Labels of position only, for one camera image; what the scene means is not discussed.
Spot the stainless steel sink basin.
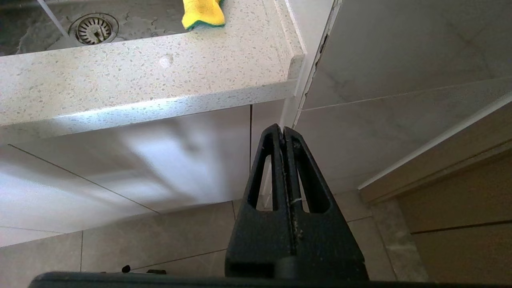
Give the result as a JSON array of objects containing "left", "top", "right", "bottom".
[{"left": 0, "top": 0, "right": 188, "bottom": 56}]

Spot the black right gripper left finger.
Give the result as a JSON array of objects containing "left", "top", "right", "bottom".
[{"left": 225, "top": 124, "right": 296, "bottom": 278}]

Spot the white cabinet door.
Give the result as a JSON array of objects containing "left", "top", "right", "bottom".
[{"left": 0, "top": 105, "right": 252, "bottom": 236}]

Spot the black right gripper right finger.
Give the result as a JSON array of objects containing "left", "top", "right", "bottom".
[{"left": 280, "top": 127, "right": 368, "bottom": 280}]

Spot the yellow green sponge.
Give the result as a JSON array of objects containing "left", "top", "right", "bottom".
[{"left": 181, "top": 0, "right": 226, "bottom": 30}]

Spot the round metal drain strainer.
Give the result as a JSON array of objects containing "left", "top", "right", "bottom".
[{"left": 67, "top": 13, "right": 120, "bottom": 47}]

